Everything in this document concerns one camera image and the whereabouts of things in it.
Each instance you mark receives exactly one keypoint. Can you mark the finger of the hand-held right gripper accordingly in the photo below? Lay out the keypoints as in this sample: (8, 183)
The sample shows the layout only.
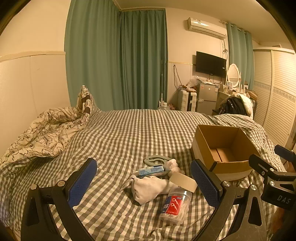
(286, 154)
(262, 165)

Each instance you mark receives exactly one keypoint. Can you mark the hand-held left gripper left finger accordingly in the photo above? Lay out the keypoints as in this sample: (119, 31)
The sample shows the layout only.
(83, 183)

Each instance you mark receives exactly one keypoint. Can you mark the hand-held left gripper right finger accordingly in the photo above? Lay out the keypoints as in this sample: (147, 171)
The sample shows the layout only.
(204, 183)

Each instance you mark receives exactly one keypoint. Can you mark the brown tape roll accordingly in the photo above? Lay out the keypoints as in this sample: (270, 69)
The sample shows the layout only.
(182, 182)

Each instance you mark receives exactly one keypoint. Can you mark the brown cardboard box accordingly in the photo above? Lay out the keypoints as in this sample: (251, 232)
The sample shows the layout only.
(231, 165)

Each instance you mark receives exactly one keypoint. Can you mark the white knotted cloth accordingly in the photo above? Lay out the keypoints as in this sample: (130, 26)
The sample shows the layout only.
(172, 165)

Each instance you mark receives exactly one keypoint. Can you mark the clear floss pick jar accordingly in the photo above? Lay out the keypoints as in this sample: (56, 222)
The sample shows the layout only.
(174, 206)

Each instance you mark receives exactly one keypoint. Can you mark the blue toothpaste tube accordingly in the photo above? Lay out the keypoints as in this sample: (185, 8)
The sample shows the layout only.
(150, 172)

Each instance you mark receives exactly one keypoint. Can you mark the white sock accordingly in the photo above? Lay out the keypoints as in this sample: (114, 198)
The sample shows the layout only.
(148, 187)

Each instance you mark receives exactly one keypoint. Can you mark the grey plastic hanger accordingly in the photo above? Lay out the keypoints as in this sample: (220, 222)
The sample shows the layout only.
(151, 160)

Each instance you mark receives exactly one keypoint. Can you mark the white louvred wardrobe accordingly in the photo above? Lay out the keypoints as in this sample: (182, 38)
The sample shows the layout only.
(277, 92)

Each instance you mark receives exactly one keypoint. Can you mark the white padded jacket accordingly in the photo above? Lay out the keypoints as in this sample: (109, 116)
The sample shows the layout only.
(247, 103)

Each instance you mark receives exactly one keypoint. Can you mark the floral white duvet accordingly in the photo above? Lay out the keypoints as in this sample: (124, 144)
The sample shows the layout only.
(46, 129)

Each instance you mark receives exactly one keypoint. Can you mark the grey checkered bed sheet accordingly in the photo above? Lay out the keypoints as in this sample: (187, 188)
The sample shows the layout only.
(129, 136)

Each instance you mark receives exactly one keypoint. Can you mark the beige dressing table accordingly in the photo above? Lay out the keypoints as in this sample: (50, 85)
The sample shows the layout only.
(222, 97)

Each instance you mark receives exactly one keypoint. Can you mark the white ribbed suitcase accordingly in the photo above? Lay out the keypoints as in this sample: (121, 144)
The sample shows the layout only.
(185, 100)

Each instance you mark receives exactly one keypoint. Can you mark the silver small fridge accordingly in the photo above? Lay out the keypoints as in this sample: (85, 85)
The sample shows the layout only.
(205, 97)

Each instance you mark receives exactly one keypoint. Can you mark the clear water jug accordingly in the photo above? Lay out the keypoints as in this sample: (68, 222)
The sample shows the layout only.
(163, 106)

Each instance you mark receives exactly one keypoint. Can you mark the white oval mirror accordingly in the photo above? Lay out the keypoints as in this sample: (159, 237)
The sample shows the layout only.
(233, 74)

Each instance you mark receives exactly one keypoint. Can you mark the clear plastic bag on fridge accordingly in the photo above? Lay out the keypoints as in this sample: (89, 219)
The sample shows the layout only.
(192, 81)

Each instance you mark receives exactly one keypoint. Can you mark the narrow green curtain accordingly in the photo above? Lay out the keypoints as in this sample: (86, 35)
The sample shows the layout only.
(240, 55)

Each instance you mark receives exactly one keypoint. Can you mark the white mop pole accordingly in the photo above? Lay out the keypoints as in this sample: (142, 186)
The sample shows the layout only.
(162, 78)

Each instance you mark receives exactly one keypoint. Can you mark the wide green curtain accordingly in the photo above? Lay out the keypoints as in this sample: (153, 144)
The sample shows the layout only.
(115, 60)

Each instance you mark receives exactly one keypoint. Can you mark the white air conditioner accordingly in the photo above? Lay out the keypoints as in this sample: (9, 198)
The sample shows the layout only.
(205, 26)

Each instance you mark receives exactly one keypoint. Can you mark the black wall television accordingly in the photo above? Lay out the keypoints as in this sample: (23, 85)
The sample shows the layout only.
(210, 63)

